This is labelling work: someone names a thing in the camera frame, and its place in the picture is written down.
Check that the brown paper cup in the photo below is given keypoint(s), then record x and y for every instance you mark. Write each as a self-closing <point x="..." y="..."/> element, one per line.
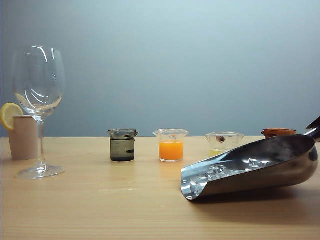
<point x="22" y="140"/>

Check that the smoked grey glass beaker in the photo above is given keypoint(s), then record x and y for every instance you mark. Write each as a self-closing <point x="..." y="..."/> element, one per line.
<point x="122" y="150"/>

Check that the yellow lemon slice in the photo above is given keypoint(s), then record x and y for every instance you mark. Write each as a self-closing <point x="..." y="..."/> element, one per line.
<point x="8" y="116"/>

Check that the amber brown glass beaker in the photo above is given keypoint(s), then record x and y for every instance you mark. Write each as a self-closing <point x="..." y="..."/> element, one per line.
<point x="277" y="131"/>

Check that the clear wine glass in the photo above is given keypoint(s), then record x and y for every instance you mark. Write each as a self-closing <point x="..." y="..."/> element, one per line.
<point x="40" y="172"/>

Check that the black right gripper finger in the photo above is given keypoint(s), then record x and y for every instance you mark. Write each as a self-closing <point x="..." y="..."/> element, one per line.
<point x="315" y="123"/>

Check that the clear beaker with orange juice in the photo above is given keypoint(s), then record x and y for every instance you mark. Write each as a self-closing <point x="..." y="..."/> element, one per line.
<point x="171" y="150"/>

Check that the stainless steel ice scoop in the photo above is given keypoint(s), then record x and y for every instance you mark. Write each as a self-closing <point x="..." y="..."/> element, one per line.
<point x="250" y="182"/>

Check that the clear beaker with yellow liquid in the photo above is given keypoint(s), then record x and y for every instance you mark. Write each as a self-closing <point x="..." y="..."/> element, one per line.
<point x="225" y="140"/>

